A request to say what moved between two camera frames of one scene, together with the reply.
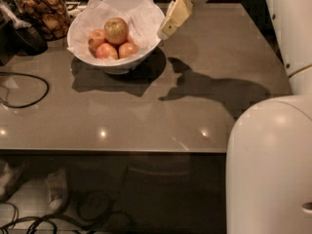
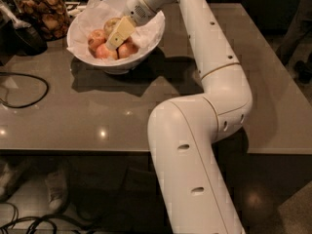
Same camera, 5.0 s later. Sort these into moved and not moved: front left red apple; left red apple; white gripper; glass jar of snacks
Moved: white gripper
Not moved: glass jar of snacks; left red apple; front left red apple
